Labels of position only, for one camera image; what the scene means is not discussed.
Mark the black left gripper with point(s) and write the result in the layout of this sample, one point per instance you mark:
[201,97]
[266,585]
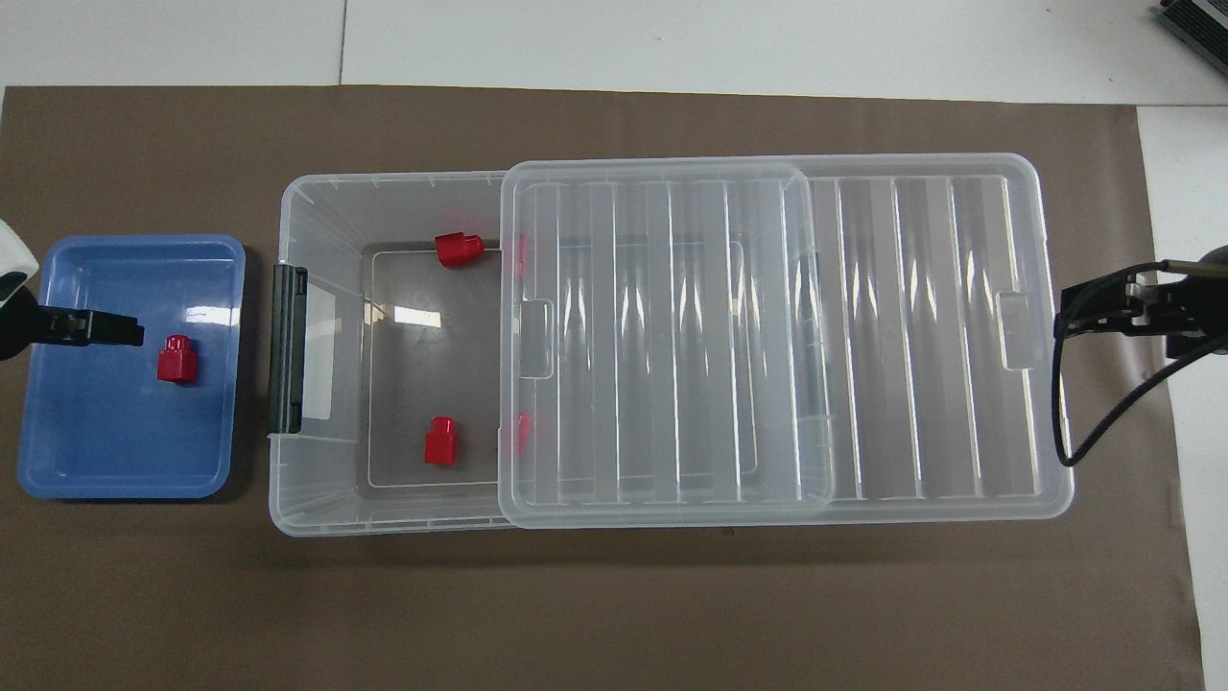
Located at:
[38,326]

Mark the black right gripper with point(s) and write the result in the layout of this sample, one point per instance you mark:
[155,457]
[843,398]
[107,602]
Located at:
[1194,312]

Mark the red toy block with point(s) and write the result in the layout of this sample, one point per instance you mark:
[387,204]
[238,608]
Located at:
[521,434]
[521,255]
[441,444]
[456,250]
[177,363]

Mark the clear ribbed plastic lid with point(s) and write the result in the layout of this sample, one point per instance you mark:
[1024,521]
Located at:
[767,345]

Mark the blue plastic tray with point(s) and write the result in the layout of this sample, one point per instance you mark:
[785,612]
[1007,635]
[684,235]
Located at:
[125,432]

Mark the clear plastic storage box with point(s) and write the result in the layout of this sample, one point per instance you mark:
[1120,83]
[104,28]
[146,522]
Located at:
[326,480]

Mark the grey ridged metal device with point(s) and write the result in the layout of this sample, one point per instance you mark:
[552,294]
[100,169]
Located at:
[1194,27]

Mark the brown paper table mat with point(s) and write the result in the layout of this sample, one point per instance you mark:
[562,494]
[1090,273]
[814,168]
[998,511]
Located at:
[614,605]

